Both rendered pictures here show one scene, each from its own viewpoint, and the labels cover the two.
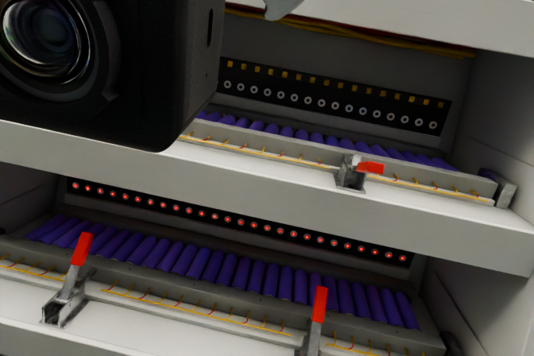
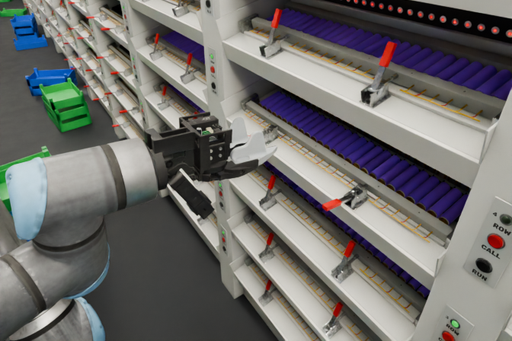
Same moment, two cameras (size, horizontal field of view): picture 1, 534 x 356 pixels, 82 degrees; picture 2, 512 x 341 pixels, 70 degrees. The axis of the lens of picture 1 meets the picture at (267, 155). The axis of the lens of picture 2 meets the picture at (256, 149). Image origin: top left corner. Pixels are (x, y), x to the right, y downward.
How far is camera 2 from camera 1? 58 cm
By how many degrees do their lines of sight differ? 58
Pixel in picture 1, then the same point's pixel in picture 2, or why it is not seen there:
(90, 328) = (273, 215)
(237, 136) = (320, 154)
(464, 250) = (397, 259)
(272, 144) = (334, 164)
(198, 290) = (314, 216)
